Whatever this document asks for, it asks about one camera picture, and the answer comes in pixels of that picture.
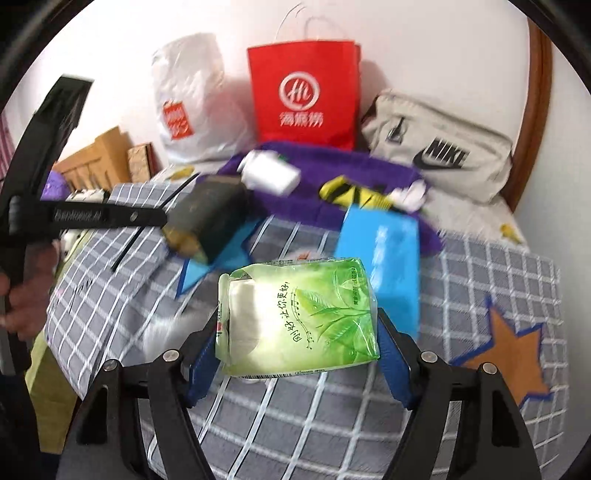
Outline green tissue pack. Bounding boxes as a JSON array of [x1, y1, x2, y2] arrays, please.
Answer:
[[215, 257, 382, 380]]

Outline red paper bag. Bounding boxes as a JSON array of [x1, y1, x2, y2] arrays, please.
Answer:
[[247, 4, 362, 152]]

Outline purple towel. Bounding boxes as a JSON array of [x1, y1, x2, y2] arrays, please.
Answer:
[[217, 142, 444, 257]]

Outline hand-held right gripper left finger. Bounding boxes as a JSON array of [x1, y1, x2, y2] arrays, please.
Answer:
[[55, 318, 223, 480]]

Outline person's left hand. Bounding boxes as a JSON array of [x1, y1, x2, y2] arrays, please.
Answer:
[[0, 242, 60, 342]]

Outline white glove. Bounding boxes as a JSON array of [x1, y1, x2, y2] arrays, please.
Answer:
[[392, 180, 428, 213]]

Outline yellow pouch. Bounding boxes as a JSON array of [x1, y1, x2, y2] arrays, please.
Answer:
[[320, 175, 393, 210]]

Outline yellow-green sheet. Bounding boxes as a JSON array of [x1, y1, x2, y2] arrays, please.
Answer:
[[25, 332, 77, 455]]

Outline wooden bed frame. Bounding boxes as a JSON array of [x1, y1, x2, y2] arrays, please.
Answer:
[[501, 18, 554, 215]]

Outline patterned box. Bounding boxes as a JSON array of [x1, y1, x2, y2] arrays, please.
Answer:
[[127, 143, 160, 182]]

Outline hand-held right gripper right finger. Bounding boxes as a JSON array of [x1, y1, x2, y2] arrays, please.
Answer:
[[376, 307, 541, 480]]

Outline beige waist bag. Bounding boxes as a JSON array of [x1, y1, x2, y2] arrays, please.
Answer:
[[360, 90, 514, 205]]

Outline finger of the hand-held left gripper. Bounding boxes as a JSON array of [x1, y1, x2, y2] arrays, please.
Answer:
[[9, 196, 168, 229]]

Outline blue tissue pack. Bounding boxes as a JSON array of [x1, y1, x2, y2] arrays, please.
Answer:
[[333, 205, 422, 342]]

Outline white plastic shopping bag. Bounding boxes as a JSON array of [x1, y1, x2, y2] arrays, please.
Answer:
[[151, 32, 256, 164]]

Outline dark green tin box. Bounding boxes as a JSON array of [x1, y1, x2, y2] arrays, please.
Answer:
[[164, 174, 252, 266]]

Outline white bottle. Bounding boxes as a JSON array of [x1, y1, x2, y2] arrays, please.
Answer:
[[237, 151, 302, 195]]

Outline cardboard box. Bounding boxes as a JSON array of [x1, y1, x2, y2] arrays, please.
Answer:
[[53, 127, 134, 199]]

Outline grey grid printed blanket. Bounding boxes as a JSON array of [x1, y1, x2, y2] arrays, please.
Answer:
[[44, 171, 568, 480]]

